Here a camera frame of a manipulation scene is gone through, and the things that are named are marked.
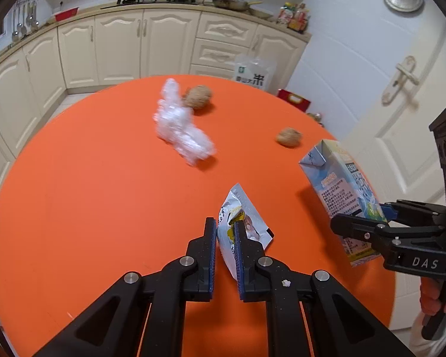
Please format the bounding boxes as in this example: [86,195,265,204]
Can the cardboard box with groceries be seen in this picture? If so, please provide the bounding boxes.
[307,113,322,125]

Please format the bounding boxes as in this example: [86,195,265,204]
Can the milk carton box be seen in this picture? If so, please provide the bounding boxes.
[299,139,389,268]

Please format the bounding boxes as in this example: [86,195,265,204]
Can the white door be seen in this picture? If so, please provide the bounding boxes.
[338,18,446,331]

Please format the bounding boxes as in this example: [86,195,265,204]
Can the person right hand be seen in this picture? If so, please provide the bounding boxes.
[419,277,446,316]

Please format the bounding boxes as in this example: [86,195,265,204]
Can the brown paper ball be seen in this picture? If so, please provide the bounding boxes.
[275,127,302,148]
[183,85,213,110]

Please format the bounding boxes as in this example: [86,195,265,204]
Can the rice bag white green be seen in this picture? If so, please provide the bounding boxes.
[232,54,277,92]

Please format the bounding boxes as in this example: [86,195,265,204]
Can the small white yellow wrapper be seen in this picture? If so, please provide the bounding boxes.
[216,182,275,280]

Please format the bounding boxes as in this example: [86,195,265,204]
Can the clear bubble wrap piece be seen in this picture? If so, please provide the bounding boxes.
[154,78,216,166]

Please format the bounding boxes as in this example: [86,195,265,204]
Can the orange round tablecloth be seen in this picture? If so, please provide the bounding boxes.
[0,76,395,356]

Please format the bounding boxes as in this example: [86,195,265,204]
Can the lower kitchen cabinets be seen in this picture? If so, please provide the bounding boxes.
[0,3,310,188]

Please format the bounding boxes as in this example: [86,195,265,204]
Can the red basin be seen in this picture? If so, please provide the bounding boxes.
[54,7,79,22]

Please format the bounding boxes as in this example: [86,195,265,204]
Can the hanging utensil rack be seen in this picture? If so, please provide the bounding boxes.
[11,0,40,43]

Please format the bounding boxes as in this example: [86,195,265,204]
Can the condiment bottles group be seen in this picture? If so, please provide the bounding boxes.
[276,2,309,33]

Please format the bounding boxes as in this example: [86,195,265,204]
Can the door handle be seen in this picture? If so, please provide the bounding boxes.
[381,56,420,107]

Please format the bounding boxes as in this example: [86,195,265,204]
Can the wok pan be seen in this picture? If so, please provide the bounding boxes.
[212,0,262,12]

